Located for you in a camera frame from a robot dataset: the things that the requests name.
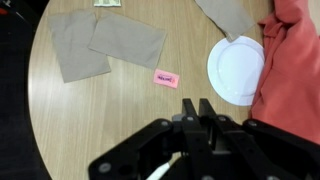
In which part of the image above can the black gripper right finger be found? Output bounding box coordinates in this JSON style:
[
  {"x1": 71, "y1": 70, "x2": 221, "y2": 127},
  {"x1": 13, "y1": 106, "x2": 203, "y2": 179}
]
[{"x1": 198, "y1": 98, "x2": 320, "y2": 180}]

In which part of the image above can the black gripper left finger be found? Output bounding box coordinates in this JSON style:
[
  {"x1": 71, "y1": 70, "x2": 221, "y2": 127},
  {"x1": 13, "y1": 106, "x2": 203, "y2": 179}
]
[{"x1": 88, "y1": 98, "x2": 214, "y2": 180}]

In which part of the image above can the pink sweetener packet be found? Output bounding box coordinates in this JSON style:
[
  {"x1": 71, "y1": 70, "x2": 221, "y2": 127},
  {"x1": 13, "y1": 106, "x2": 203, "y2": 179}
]
[{"x1": 152, "y1": 68, "x2": 181, "y2": 90}]

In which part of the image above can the small white plate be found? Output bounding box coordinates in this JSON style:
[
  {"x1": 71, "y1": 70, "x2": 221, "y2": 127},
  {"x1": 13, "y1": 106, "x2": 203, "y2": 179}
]
[{"x1": 206, "y1": 35, "x2": 266, "y2": 107}]

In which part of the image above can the orange-red cloth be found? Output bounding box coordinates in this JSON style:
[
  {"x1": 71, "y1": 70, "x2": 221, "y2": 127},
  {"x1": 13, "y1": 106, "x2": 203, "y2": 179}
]
[{"x1": 250, "y1": 0, "x2": 320, "y2": 145}]

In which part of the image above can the brown paper napkin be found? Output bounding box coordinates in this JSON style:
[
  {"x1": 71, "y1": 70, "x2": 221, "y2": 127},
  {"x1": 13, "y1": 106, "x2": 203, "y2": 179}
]
[
  {"x1": 46, "y1": 9, "x2": 112, "y2": 84},
  {"x1": 194, "y1": 0, "x2": 256, "y2": 43},
  {"x1": 87, "y1": 11, "x2": 167, "y2": 70}
]

